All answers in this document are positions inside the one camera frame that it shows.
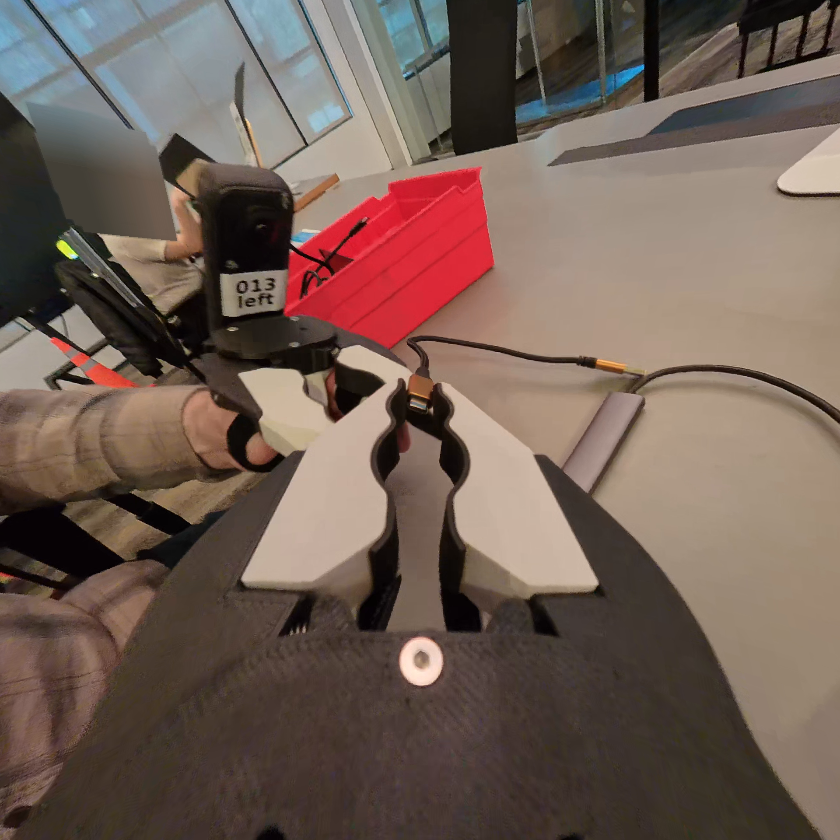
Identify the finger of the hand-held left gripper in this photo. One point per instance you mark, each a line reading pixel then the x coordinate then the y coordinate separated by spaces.
pixel 289 407
pixel 374 361

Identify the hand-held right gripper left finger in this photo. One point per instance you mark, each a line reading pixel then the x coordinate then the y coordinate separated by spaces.
pixel 322 519

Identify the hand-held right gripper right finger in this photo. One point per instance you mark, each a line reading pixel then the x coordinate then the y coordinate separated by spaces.
pixel 519 519

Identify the red plastic bin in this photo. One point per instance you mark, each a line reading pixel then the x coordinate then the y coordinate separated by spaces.
pixel 420 263

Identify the dark USB hub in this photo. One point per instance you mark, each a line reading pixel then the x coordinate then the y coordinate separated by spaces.
pixel 604 440

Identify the person's left hand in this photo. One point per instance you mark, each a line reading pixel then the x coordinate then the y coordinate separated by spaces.
pixel 210 433

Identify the orange plastic object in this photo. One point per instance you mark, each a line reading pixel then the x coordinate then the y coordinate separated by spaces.
pixel 92 365

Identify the black monitor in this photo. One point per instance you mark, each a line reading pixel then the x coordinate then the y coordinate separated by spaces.
pixel 26 236

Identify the white stand base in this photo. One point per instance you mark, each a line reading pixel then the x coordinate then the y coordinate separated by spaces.
pixel 817 171

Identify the black metal post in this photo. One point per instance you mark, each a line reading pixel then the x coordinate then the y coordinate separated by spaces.
pixel 651 53

